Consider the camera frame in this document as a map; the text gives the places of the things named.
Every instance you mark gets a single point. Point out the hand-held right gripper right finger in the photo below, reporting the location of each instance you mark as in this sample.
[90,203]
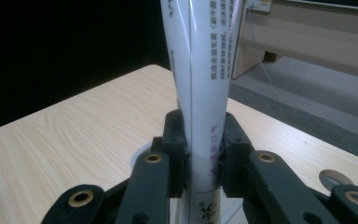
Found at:
[261,186]

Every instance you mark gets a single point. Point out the white wall socket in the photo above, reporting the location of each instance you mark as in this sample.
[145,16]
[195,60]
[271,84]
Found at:
[260,4]

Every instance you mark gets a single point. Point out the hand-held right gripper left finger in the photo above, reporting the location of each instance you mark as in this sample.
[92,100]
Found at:
[150,186]

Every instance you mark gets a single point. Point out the white and purple toothpaste tube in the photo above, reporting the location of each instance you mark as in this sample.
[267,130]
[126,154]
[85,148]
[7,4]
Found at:
[205,93]

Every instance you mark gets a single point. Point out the light wooden desk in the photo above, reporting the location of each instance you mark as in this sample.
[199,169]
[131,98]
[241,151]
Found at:
[323,37]

